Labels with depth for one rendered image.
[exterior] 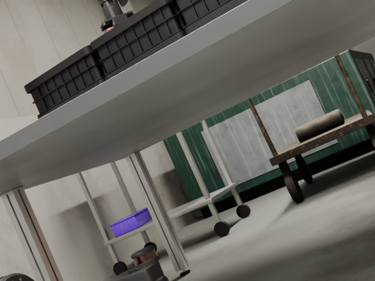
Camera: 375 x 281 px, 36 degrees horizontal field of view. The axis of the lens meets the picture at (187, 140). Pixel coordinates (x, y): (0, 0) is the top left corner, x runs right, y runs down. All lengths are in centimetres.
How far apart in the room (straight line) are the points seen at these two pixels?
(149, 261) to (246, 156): 355
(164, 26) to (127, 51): 14
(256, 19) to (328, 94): 377
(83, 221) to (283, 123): 184
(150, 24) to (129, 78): 51
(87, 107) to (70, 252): 291
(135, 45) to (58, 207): 258
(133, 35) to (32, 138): 52
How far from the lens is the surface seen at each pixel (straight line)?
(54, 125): 126
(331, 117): 378
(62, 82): 183
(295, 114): 486
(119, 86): 117
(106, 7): 179
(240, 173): 505
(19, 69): 449
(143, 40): 166
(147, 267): 151
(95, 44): 174
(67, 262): 402
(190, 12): 159
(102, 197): 458
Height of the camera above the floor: 46
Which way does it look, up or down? 3 degrees up
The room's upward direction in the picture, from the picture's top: 24 degrees counter-clockwise
